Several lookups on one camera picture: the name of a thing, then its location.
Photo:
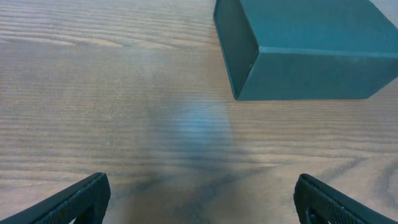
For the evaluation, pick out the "black cardboard box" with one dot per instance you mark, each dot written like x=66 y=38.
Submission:
x=305 y=49

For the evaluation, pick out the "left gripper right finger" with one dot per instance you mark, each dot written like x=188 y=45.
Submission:
x=318 y=203

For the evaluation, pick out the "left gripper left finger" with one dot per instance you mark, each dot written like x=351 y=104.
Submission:
x=84 y=202

